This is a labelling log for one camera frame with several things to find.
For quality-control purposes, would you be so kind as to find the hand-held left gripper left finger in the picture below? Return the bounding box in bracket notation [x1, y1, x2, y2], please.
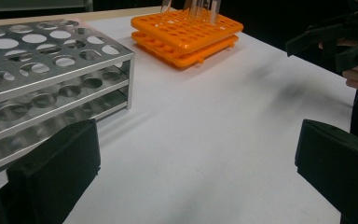
[7, 119, 103, 224]

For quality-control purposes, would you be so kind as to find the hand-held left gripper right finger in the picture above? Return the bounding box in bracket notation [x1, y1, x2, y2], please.
[294, 119, 358, 224]

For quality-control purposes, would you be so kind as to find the silver metal test tube rack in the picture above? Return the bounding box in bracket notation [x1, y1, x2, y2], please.
[0, 19, 136, 181]

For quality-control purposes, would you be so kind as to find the clear test tube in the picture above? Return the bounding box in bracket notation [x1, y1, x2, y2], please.
[209, 0, 222, 25]
[195, 0, 208, 21]

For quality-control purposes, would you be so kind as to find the orange plastic test tube rack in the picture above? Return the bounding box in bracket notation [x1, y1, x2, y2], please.
[130, 8, 244, 70]

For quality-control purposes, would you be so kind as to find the grey metal stand frame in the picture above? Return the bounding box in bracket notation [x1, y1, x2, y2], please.
[0, 0, 93, 13]

